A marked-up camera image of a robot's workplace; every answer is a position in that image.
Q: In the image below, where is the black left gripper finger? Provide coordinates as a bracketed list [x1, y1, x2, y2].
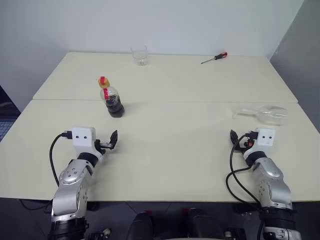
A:
[109, 129, 119, 151]

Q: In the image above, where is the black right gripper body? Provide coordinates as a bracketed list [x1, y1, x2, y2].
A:
[235, 130, 260, 154]

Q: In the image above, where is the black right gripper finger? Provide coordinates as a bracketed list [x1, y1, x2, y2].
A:
[229, 129, 241, 146]

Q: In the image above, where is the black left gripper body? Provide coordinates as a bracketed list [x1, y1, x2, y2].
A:
[94, 139, 114, 154]

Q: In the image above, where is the soy sauce bottle red cap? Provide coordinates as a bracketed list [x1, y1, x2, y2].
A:
[97, 76, 125, 119]

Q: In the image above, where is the yellow bottle cap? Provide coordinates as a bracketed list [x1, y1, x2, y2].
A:
[97, 76, 111, 89]

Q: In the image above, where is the clear wine glass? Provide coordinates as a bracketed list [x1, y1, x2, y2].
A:
[231, 104, 290, 127]

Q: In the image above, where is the clear glass tumbler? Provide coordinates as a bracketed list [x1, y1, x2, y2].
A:
[130, 43, 149, 67]

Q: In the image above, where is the dark rounded shape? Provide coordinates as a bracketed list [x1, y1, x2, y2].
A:
[126, 210, 155, 240]

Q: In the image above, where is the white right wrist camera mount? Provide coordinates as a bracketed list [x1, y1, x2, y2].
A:
[243, 127, 276, 161]

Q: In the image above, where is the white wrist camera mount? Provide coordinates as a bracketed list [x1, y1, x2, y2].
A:
[71, 126, 103, 157]
[243, 127, 276, 161]

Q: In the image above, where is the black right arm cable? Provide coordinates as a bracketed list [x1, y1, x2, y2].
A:
[225, 134, 264, 204]

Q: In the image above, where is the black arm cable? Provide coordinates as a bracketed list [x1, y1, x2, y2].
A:
[225, 134, 264, 204]
[48, 130, 74, 187]

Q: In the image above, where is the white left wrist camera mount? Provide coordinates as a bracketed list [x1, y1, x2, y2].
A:
[71, 126, 103, 157]

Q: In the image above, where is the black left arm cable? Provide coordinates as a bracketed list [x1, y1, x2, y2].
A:
[48, 130, 74, 187]

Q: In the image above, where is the orange black handled screwdriver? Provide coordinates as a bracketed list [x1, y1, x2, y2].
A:
[200, 51, 229, 65]

